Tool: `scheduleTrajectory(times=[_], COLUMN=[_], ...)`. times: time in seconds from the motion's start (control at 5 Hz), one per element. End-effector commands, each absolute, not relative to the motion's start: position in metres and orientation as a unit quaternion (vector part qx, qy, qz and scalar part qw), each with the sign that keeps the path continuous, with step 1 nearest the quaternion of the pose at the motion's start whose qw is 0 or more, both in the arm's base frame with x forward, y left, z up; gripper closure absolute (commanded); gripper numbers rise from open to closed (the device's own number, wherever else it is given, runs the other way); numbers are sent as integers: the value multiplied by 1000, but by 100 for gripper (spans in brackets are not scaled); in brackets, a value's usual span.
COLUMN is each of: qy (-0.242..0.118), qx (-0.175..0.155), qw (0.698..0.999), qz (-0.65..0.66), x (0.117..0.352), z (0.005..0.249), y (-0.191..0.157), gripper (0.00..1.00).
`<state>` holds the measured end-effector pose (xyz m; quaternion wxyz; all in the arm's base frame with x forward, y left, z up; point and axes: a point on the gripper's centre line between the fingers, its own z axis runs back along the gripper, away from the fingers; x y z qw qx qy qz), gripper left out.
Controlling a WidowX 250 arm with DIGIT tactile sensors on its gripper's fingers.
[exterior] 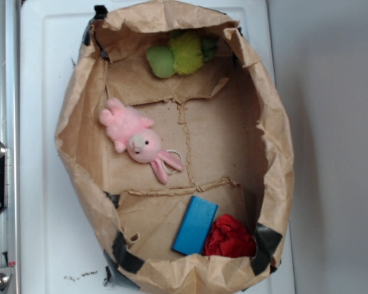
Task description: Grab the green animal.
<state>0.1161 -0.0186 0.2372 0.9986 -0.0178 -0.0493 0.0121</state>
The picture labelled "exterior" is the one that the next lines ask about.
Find green plush animal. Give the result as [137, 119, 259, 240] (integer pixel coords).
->
[146, 31, 218, 79]

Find brown paper bag tray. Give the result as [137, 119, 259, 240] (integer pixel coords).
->
[55, 1, 294, 293]

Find pink plush bunny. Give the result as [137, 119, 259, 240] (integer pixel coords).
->
[99, 97, 184, 184]

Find blue rectangular block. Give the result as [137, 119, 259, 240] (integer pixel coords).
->
[172, 195, 218, 255]

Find red crumpled paper ball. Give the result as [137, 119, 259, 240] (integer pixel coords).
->
[202, 214, 257, 258]

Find aluminium frame rail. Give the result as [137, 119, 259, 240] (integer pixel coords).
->
[0, 1, 21, 293]

